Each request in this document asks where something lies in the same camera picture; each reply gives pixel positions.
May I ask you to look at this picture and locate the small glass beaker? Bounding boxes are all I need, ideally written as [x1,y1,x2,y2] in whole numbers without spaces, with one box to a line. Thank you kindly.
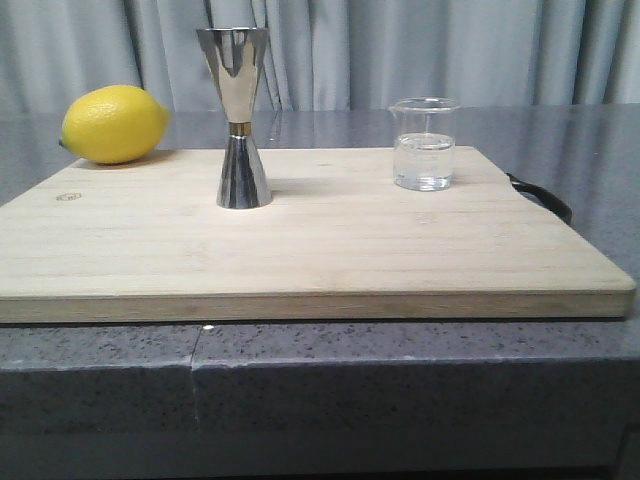
[389,97,459,192]

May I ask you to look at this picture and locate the steel double jigger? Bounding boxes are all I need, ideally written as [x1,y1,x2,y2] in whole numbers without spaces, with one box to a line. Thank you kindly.
[196,27,272,209]

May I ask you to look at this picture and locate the wooden cutting board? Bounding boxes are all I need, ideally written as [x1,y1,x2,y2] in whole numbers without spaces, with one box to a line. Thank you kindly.
[1,147,636,323]

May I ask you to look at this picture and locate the grey curtain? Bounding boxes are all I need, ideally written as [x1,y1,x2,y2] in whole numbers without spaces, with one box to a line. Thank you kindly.
[1,1,639,114]

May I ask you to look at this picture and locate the yellow lemon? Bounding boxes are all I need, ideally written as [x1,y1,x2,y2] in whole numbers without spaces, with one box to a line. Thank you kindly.
[59,85,170,164]

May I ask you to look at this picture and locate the black cutting board handle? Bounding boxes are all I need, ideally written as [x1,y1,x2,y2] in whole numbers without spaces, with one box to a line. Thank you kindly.
[507,173,573,225]

